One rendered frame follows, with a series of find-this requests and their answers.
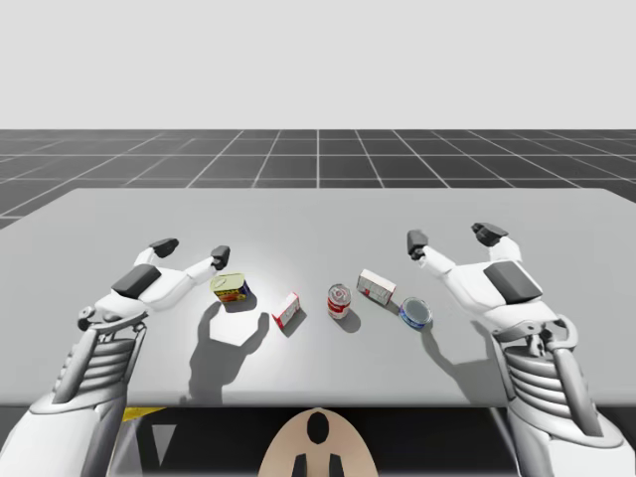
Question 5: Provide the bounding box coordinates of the tan robot part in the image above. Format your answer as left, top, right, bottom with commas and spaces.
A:
257, 405, 381, 477

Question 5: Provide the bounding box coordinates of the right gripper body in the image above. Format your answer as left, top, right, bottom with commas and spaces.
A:
446, 260, 558, 334

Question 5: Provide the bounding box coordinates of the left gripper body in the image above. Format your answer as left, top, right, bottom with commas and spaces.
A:
95, 262, 193, 323

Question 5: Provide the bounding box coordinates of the blue flat can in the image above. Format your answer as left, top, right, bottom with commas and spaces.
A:
398, 296, 433, 331

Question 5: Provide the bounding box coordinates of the green and blue rectangular can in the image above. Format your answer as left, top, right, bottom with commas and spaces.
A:
210, 270, 251, 305

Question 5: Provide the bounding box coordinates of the red and white can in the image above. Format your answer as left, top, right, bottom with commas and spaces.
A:
326, 283, 353, 320

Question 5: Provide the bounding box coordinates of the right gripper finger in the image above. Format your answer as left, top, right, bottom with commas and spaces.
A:
470, 222, 523, 266
405, 229, 464, 289

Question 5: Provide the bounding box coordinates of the red and white carton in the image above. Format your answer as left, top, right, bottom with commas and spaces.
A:
271, 291, 301, 331
355, 268, 398, 305

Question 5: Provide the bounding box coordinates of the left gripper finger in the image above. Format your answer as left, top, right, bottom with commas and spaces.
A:
181, 244, 232, 287
131, 238, 180, 271

